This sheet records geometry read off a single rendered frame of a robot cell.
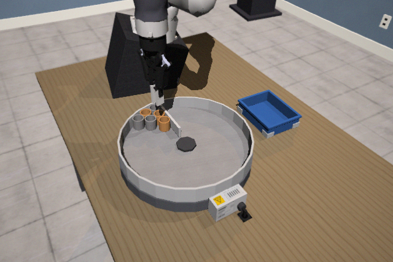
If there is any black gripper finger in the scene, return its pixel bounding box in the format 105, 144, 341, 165
150, 55, 173, 106
138, 49, 156, 103

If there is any blue plastic crate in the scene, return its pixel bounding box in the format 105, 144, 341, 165
237, 90, 302, 139

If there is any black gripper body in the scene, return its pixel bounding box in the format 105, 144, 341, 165
139, 34, 167, 66

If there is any grey metal bushing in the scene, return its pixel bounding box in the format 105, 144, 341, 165
145, 115, 157, 131
149, 104, 160, 115
132, 114, 145, 130

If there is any bronze bushing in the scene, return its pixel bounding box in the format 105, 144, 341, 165
140, 109, 152, 118
158, 116, 170, 132
154, 110, 165, 125

